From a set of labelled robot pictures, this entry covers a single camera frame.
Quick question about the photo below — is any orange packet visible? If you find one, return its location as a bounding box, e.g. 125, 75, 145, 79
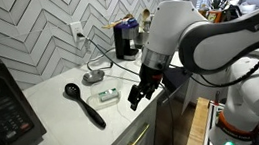
204, 7, 227, 25

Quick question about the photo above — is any small metal bowl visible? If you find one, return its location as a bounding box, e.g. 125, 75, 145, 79
81, 68, 108, 86

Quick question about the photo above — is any black steel coffee maker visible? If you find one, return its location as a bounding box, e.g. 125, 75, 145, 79
111, 16, 145, 64

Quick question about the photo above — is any wooden board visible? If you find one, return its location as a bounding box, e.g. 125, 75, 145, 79
176, 95, 217, 145

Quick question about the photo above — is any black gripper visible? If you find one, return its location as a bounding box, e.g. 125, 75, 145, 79
123, 59, 169, 113

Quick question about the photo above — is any long brass drawer handle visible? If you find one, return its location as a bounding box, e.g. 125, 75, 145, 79
123, 122, 154, 145

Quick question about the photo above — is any small green white box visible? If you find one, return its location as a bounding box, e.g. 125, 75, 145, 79
96, 86, 121, 103

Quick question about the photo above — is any flat wooden spatula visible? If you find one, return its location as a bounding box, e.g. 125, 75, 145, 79
99, 12, 136, 31

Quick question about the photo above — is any white wall outlet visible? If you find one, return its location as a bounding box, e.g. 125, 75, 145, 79
68, 20, 86, 44

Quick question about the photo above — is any grey kitchen cabinet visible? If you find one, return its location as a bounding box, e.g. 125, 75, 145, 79
81, 86, 175, 145

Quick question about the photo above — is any black slotted spoon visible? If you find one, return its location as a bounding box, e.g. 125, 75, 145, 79
62, 78, 108, 134

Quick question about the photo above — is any coffee maker power cord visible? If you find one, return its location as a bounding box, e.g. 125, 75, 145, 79
83, 46, 120, 73

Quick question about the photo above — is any clear bowl with green item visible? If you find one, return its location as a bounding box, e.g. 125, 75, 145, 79
83, 78, 124, 113

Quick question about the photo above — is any grey utensil crock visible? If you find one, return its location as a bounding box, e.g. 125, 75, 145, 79
131, 29, 152, 50

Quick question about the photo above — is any green potted plant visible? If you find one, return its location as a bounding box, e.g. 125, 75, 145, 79
208, 0, 230, 12

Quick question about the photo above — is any black plugged power cable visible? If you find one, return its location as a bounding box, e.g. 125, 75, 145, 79
76, 24, 142, 85

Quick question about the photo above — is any aluminium robot stand frame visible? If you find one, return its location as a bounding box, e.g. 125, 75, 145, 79
195, 97, 232, 145

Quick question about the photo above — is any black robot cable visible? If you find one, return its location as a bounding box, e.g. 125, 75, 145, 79
185, 42, 259, 93

